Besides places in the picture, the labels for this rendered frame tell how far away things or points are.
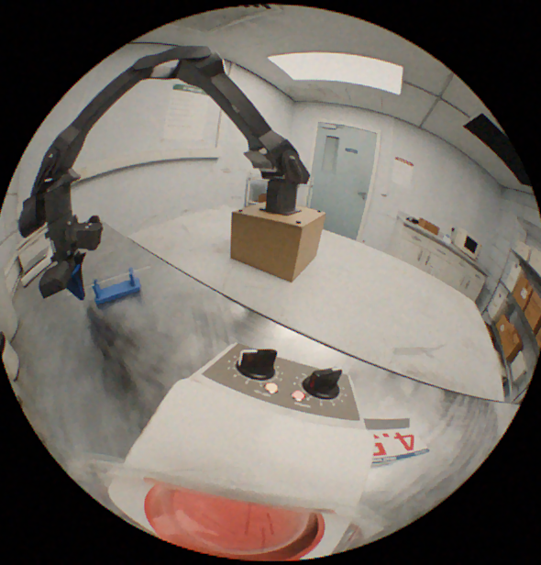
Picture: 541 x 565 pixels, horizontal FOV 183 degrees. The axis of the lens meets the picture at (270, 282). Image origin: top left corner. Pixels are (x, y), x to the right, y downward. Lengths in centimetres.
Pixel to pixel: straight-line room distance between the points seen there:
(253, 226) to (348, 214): 265
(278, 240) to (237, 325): 15
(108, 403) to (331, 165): 303
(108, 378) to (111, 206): 129
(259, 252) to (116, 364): 30
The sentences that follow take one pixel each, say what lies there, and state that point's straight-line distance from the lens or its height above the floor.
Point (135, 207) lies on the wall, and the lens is 152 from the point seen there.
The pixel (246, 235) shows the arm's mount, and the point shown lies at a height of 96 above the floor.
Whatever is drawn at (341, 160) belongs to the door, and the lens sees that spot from 296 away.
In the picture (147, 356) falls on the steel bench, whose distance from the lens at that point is 25.
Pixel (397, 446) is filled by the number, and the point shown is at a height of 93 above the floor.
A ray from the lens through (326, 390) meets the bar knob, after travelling 15.
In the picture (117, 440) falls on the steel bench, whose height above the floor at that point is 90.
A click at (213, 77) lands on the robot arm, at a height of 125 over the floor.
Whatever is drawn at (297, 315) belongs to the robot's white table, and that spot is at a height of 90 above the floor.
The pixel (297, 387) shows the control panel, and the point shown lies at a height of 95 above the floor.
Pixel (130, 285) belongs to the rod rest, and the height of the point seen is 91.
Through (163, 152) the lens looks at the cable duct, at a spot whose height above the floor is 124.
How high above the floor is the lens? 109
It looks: 34 degrees down
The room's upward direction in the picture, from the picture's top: 8 degrees clockwise
